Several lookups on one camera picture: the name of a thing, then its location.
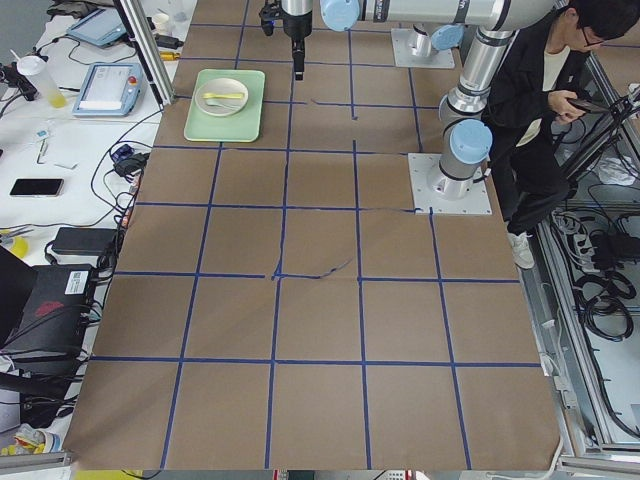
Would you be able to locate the white round plate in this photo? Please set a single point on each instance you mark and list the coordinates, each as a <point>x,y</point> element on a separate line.
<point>220,85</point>

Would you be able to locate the black power adapter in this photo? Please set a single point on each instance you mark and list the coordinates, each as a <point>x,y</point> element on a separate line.
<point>83,241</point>

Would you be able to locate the plastic squeeze bottle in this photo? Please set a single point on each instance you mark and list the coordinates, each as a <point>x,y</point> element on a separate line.
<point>36,71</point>

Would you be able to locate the yellow plastic fork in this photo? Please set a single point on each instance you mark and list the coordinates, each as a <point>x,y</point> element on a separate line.
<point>228,96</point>

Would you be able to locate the light green tray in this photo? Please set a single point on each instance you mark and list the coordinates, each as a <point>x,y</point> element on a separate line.
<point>240,127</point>

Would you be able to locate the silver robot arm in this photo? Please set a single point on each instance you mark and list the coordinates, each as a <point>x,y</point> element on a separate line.
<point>466,139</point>
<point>429,39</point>

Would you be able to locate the black smartphone on table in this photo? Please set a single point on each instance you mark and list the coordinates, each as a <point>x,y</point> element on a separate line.
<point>36,187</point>

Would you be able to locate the pale green plastic spoon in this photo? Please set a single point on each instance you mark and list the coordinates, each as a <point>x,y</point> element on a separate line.
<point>221,103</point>

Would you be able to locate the blue teach pendant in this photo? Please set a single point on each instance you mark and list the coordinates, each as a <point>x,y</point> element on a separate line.
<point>101,28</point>
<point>109,89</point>

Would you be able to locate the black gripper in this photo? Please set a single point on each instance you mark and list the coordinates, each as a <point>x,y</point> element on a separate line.
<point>296,28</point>

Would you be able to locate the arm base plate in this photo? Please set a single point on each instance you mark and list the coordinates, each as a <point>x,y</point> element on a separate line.
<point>434,192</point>
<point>404,58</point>

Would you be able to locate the far blue teach pendant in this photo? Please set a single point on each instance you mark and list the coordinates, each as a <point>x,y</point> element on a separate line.
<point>101,28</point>

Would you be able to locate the black computer case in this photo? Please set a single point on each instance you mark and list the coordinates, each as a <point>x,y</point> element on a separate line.
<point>44,309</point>

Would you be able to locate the white cup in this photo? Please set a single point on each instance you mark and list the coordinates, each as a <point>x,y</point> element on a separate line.
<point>162,23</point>

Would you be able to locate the person in black shirt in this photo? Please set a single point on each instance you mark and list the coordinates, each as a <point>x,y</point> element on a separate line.
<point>534,88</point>

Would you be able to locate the near blue teach pendant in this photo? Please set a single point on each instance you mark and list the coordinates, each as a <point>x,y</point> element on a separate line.
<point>109,89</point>

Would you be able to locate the aluminium frame post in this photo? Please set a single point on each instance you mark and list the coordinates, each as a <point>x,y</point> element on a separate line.
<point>139,33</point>

